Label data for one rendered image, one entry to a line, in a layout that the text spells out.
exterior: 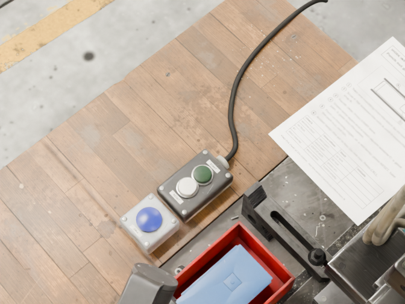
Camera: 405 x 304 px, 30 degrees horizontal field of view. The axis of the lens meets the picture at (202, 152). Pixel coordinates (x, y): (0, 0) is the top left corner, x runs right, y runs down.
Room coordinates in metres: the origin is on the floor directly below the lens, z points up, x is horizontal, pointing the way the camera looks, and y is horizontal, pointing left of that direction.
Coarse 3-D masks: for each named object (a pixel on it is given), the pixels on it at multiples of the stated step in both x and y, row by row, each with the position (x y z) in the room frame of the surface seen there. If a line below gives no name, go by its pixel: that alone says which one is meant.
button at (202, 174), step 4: (196, 168) 0.48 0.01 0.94; (200, 168) 0.48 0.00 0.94; (204, 168) 0.48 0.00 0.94; (208, 168) 0.48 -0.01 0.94; (196, 172) 0.47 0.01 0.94; (200, 172) 0.47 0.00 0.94; (204, 172) 0.47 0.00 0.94; (208, 172) 0.47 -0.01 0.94; (196, 176) 0.46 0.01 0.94; (200, 176) 0.46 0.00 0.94; (204, 176) 0.46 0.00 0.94; (208, 176) 0.46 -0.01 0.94; (196, 180) 0.46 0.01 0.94; (200, 180) 0.46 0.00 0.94; (204, 180) 0.46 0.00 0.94; (208, 180) 0.46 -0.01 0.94
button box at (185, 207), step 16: (320, 0) 0.84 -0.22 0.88; (288, 16) 0.79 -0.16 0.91; (272, 32) 0.75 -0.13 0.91; (256, 48) 0.72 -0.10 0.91; (192, 160) 0.49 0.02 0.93; (208, 160) 0.49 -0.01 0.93; (224, 160) 0.50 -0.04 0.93; (176, 176) 0.47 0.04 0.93; (192, 176) 0.47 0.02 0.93; (224, 176) 0.47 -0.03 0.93; (160, 192) 0.44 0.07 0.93; (176, 192) 0.44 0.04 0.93; (208, 192) 0.44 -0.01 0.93; (176, 208) 0.41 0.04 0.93; (192, 208) 0.41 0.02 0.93
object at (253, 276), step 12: (240, 252) 0.34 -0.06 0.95; (228, 264) 0.32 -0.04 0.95; (240, 264) 0.32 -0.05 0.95; (252, 264) 0.32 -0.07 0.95; (204, 276) 0.30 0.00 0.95; (216, 276) 0.30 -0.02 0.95; (240, 276) 0.30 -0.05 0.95; (252, 276) 0.30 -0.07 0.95; (264, 276) 0.30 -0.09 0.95; (192, 288) 0.28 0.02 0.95; (204, 288) 0.28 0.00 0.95; (216, 288) 0.28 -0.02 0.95; (228, 288) 0.28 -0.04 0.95; (240, 288) 0.28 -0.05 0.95; (252, 288) 0.28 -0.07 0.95; (180, 300) 0.26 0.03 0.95; (192, 300) 0.26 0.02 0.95; (204, 300) 0.26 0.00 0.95; (216, 300) 0.26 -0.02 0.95; (228, 300) 0.26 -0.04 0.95; (240, 300) 0.26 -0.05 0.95
